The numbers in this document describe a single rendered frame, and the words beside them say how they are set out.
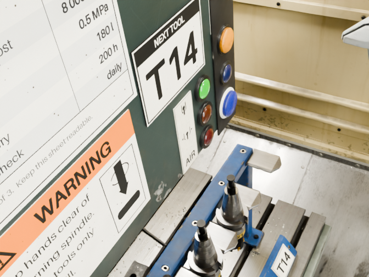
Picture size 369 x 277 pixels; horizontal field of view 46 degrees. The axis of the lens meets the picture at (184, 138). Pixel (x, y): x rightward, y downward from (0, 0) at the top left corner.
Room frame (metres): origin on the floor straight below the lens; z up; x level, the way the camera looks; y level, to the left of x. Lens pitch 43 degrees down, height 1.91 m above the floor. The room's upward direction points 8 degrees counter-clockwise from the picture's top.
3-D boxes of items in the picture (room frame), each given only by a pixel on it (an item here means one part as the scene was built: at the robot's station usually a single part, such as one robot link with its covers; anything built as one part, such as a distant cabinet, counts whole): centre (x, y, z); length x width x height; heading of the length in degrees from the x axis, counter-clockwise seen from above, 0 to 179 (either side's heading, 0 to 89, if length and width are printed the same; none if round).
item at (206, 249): (0.42, -0.01, 1.26); 0.04 x 0.04 x 0.07
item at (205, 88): (0.34, -0.03, 1.66); 0.02 x 0.01 x 0.02; 144
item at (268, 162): (0.64, -0.17, 1.21); 0.07 x 0.05 x 0.01; 54
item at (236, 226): (0.51, -0.07, 1.21); 0.06 x 0.06 x 0.03
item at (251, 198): (0.55, -0.10, 1.21); 0.07 x 0.05 x 0.01; 54
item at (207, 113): (0.34, -0.03, 1.63); 0.02 x 0.01 x 0.02; 144
